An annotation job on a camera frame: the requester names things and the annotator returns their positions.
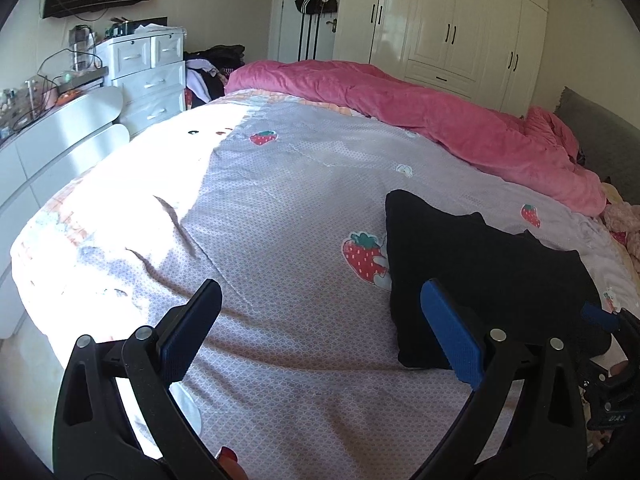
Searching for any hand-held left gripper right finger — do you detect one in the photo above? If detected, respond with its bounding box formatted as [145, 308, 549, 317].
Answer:
[414, 280, 588, 480]

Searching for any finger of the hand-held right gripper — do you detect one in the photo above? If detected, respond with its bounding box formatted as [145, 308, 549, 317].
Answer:
[581, 302, 624, 334]

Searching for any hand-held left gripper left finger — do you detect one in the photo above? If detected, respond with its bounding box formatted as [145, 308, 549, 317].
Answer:
[52, 279, 236, 480]

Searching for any black sweater with orange patches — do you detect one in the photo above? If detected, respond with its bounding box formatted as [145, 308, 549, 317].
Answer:
[384, 189, 613, 372]

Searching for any pile of dark clothes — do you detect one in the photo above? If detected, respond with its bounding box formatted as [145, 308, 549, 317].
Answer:
[183, 44, 247, 112]

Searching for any person's left hand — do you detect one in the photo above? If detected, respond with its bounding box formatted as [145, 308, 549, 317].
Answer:
[217, 447, 249, 480]

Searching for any lilac strawberry print bedsheet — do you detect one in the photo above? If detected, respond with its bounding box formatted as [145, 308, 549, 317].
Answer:
[10, 87, 640, 480]

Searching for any grey headboard cushion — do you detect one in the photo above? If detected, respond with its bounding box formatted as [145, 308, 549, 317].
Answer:
[551, 86, 640, 188]

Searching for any pink blanket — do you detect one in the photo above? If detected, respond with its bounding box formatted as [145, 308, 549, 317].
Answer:
[224, 59, 609, 217]

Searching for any white drawer cabinet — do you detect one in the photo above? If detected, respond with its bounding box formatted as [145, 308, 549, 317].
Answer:
[94, 27, 189, 137]

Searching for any clear blender jug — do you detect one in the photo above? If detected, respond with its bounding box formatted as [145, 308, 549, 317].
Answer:
[68, 24, 98, 73]

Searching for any white wardrobe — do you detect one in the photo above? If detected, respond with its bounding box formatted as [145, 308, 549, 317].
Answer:
[331, 0, 552, 117]

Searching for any white door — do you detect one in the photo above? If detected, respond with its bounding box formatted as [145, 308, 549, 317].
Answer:
[266, 0, 342, 64]

